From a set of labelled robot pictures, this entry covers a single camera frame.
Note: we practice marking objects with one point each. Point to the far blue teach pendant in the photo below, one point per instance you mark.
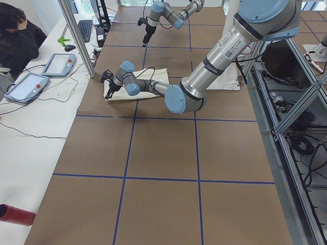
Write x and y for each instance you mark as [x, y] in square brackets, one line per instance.
[59, 65]

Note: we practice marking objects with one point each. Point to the aluminium frame cabinet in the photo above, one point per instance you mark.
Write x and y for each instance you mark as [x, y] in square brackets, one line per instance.
[287, 82]

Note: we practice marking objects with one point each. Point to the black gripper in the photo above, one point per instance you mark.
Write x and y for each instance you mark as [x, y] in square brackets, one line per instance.
[148, 30]
[112, 88]

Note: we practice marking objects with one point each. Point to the blue teach pendant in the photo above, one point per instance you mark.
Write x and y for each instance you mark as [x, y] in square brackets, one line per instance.
[59, 65]
[27, 89]

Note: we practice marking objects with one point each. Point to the red water bottle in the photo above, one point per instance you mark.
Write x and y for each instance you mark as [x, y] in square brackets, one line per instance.
[16, 215]

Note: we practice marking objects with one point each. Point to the aluminium frame post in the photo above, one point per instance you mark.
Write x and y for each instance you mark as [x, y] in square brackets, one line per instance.
[73, 27]

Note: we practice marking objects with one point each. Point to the near blue teach pendant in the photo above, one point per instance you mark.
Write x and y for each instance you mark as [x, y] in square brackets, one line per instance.
[27, 89]

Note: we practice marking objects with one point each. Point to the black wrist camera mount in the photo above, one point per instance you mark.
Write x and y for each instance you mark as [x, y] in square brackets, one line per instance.
[143, 21]
[106, 76]

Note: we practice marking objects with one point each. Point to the black keyboard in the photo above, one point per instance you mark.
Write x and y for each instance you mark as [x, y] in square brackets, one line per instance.
[85, 28]

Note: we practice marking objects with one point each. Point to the seated person in black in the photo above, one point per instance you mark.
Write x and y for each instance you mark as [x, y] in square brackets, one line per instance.
[20, 39]

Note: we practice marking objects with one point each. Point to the green plastic tool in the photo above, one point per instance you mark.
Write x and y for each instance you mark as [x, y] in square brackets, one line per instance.
[62, 40]

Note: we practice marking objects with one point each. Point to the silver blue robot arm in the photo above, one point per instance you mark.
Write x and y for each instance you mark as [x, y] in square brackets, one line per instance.
[254, 21]
[163, 9]

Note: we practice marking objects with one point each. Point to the black computer mouse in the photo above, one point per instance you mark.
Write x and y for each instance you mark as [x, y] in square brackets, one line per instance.
[69, 47]

